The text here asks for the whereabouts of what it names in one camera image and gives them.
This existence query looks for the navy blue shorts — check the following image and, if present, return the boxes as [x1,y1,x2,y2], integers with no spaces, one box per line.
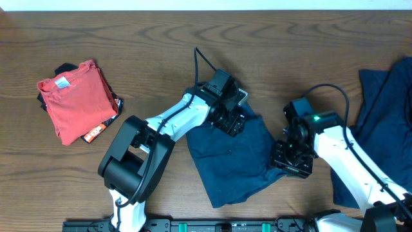
[186,104,286,208]

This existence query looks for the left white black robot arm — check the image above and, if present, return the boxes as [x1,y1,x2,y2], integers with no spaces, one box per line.
[98,87,248,231]

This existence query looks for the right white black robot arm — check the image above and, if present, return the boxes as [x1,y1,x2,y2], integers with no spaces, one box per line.
[272,111,411,231]

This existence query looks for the navy blue garment pile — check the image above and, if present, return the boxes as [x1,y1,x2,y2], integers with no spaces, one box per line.
[330,57,412,209]

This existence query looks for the folded red t-shirt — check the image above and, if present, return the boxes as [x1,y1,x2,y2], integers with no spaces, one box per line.
[37,59,119,146]

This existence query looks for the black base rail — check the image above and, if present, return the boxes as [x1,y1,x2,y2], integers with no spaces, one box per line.
[62,217,318,232]

